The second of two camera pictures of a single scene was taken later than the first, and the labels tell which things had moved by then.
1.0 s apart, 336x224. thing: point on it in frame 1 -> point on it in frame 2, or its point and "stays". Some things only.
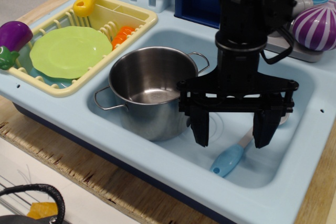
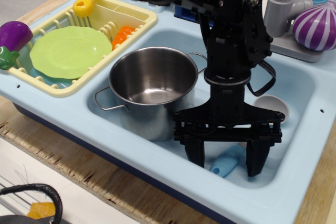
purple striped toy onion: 314,27 stays
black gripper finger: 199,121 -> 195,150
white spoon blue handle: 221,167 stays
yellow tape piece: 41,210 stays
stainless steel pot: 144,83 stays
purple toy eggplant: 14,35 stays
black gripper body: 237,85 -> 226,117
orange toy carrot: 121,35 stays
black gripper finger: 264,125 -> 256,153
